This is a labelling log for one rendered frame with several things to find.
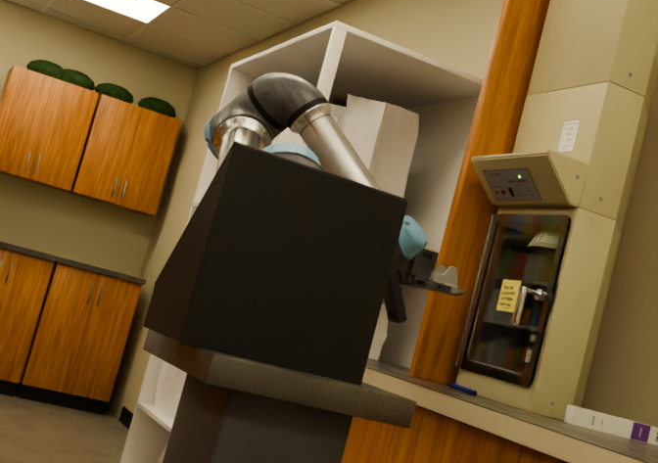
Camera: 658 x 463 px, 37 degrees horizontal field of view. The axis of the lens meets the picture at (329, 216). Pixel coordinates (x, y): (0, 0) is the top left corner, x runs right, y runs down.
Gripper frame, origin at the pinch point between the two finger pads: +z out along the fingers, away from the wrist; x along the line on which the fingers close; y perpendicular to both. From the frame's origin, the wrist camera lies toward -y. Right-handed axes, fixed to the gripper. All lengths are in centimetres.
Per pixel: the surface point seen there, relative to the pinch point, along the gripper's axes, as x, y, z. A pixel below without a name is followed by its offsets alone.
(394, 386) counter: 3.1, -22.6, -7.6
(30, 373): 495, -99, -4
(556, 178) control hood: -4.2, 30.8, 15.6
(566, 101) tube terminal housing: 9, 53, 23
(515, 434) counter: -42.4, -23.1, -7.4
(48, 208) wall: 551, 12, -16
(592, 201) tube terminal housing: -4.8, 28.6, 26.2
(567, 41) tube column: 15, 69, 23
